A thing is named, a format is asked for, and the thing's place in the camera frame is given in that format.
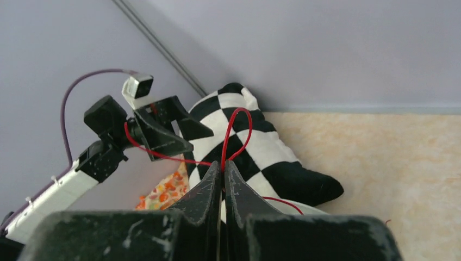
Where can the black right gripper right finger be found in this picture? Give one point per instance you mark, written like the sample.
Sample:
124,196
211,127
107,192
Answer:
258,231

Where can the orange floral cloth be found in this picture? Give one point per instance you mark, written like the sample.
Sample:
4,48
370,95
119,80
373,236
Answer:
167,192

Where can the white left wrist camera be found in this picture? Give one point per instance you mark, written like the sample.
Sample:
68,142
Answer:
136,90

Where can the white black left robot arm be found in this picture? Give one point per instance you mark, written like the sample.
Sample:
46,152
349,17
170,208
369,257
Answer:
93,166

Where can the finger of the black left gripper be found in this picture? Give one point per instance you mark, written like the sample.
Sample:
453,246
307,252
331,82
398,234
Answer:
191,128
157,139

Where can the grey plastic cable spool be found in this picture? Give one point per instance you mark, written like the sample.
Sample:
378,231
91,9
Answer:
295,209

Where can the black white checkered pillow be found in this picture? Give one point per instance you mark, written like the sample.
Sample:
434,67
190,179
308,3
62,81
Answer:
266,164

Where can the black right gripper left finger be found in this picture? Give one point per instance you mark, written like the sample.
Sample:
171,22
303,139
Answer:
187,230

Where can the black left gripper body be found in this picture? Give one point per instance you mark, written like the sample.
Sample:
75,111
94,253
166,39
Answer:
159,110

